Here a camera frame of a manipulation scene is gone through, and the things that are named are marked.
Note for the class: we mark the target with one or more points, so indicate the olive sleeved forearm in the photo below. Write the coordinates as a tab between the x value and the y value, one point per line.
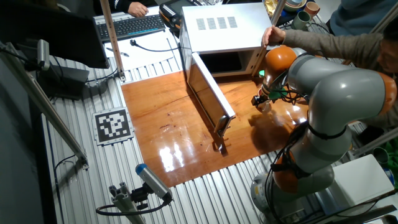
329	45

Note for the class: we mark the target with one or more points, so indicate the black white marker plate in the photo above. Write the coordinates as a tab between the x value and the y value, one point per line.
112	125

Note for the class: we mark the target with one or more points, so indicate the green cloth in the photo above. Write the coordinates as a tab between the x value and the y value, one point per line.
393	155

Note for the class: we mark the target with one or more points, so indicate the hand with dark sleeve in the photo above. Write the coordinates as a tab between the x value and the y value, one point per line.
137	9

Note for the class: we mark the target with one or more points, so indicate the dark pen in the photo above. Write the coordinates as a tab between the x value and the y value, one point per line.
117	52

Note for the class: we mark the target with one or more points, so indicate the silver microwave oven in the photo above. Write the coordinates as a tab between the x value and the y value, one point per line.
217	31

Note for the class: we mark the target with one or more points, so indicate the blue plastic object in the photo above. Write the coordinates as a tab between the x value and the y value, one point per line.
389	176

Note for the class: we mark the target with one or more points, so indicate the orange wooden board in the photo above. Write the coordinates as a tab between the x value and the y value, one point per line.
174	140

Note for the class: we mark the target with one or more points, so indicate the bare human hand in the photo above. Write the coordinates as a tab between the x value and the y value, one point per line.
273	35

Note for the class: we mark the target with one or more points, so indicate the slim grey post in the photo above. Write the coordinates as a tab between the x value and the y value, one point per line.
278	11

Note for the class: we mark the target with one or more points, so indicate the wooden upright post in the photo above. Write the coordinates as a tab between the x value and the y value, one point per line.
112	34

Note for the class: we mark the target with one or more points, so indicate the black camera clamp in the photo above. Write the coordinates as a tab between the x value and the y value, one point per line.
139	196

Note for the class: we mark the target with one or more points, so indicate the black computer keyboard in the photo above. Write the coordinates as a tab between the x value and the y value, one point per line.
130	26

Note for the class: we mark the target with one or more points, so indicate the grey webcam device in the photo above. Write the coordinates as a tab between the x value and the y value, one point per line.
43	54

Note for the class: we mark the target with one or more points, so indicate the grey aluminium strut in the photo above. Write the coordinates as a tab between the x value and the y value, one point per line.
376	142

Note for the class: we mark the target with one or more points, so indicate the white box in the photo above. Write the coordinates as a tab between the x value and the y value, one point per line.
360	180

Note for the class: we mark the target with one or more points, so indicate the beige cup pink inside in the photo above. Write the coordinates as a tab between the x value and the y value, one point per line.
266	109

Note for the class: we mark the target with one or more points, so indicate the person in blue shirt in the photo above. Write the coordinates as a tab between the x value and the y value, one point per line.
363	15

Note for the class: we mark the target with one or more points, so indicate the black monitor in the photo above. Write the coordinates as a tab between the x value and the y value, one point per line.
56	34

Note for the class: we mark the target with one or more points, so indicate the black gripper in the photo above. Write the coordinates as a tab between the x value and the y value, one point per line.
260	99

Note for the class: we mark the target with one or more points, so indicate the black phone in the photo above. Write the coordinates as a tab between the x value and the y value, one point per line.
370	134

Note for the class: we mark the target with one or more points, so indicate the stack of pale bowls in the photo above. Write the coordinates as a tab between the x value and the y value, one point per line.
295	3

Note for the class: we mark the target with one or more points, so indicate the slanted aluminium strut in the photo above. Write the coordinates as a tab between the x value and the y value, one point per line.
46	107

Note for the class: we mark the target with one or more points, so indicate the yellow bag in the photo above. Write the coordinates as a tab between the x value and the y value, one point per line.
270	7

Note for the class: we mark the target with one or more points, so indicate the slanted wooden strut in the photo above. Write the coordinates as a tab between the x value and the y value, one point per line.
385	20

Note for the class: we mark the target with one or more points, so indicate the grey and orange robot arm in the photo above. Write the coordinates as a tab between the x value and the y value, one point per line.
342	93

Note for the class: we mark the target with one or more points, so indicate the black orange teach pendant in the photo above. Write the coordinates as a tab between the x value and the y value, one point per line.
174	9

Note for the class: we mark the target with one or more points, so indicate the dark green cup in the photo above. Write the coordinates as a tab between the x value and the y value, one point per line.
301	20

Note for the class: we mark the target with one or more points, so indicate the person in dark coat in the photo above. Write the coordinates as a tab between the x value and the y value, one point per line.
390	53

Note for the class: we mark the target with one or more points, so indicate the silver camera blue cap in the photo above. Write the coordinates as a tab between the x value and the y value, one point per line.
152	182

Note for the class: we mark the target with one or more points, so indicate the white paper sheet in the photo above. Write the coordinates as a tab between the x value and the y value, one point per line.
149	60

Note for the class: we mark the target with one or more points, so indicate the dark sleeved forearm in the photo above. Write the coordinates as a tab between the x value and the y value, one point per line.
115	4

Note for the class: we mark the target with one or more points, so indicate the black box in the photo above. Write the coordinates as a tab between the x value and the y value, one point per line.
62	84

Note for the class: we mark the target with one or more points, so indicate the short aluminium profile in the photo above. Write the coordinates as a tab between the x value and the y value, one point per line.
124	205

